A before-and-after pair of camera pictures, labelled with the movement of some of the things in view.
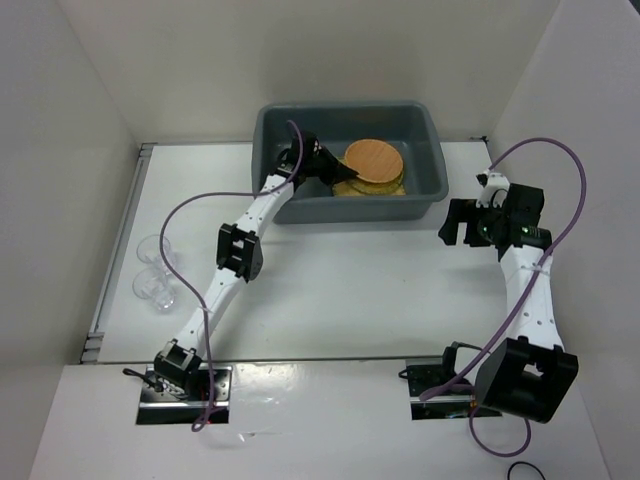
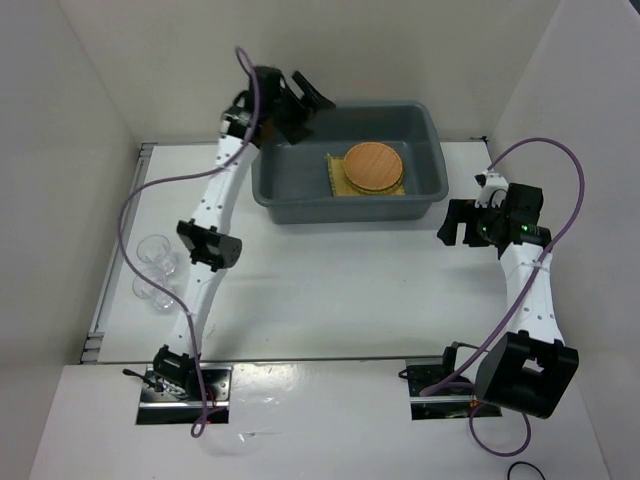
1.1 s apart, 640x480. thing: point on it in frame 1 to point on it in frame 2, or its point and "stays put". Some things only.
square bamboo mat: x=347 y=188 stays put
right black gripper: x=460 y=211 stays put
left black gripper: x=336 y=171 to x=296 y=130
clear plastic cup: x=149 y=251 stays put
